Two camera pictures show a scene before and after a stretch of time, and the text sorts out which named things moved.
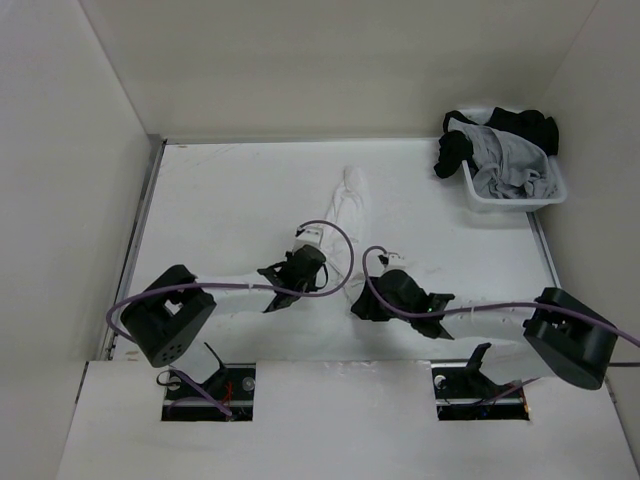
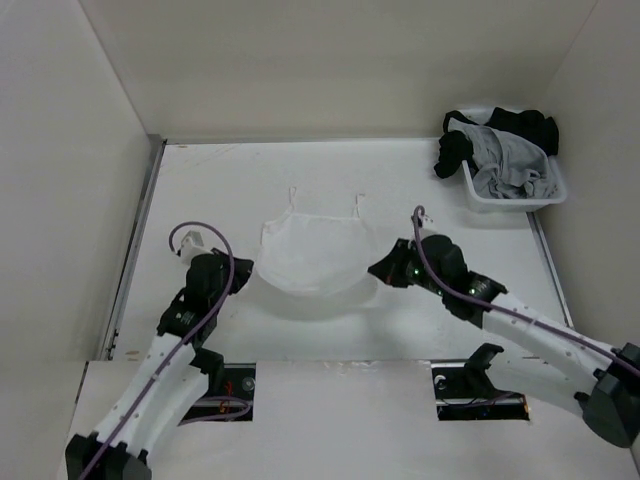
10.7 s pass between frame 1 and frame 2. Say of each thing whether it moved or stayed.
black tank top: stayed
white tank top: moved
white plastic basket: stayed
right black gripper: moved
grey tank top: stayed
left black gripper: moved
